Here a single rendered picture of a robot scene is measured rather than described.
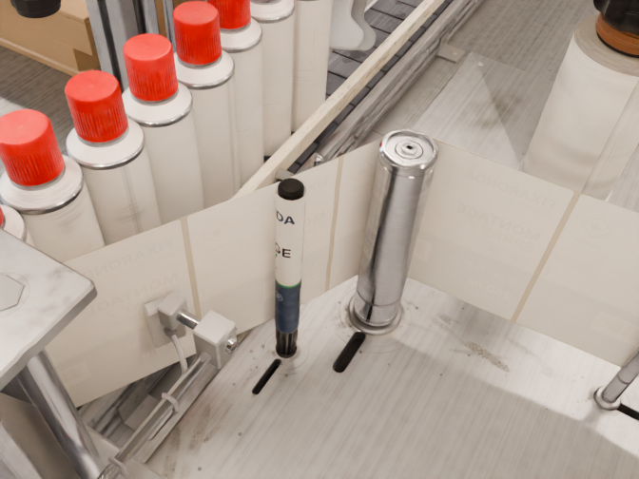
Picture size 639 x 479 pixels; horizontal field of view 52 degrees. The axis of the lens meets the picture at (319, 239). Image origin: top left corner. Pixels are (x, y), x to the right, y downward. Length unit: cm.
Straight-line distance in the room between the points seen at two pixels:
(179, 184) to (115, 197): 7
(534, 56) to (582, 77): 42
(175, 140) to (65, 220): 10
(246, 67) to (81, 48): 34
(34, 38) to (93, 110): 49
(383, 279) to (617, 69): 24
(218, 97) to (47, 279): 29
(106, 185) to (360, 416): 25
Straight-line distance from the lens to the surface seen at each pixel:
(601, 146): 60
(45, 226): 45
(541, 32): 104
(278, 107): 64
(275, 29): 59
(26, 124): 43
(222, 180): 58
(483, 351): 56
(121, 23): 65
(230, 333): 40
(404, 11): 93
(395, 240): 46
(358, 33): 68
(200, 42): 50
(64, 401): 33
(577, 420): 56
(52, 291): 26
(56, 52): 90
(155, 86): 47
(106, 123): 44
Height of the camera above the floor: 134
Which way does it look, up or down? 50 degrees down
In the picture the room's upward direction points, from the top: 5 degrees clockwise
